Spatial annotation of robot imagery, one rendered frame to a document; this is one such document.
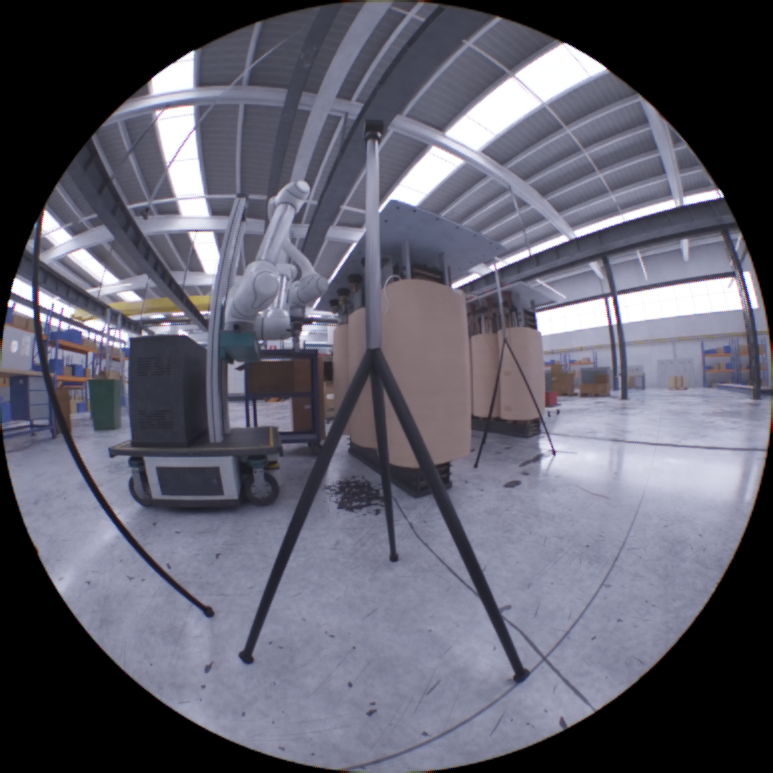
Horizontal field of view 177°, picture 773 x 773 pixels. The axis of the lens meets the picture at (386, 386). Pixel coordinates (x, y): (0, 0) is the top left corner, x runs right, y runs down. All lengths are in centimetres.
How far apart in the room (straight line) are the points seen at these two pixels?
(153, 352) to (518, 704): 165
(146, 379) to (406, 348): 125
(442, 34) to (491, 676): 480
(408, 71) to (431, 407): 428
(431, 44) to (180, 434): 465
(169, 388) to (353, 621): 115
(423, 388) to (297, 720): 118
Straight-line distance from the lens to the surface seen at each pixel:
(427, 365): 112
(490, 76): 1074
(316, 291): 123
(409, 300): 117
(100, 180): 780
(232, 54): 1059
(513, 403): 264
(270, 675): 66
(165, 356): 132
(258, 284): 101
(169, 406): 130
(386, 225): 130
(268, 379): 217
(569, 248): 988
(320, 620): 73
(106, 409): 487
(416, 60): 435
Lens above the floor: 58
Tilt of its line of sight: level
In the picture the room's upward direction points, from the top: 1 degrees counter-clockwise
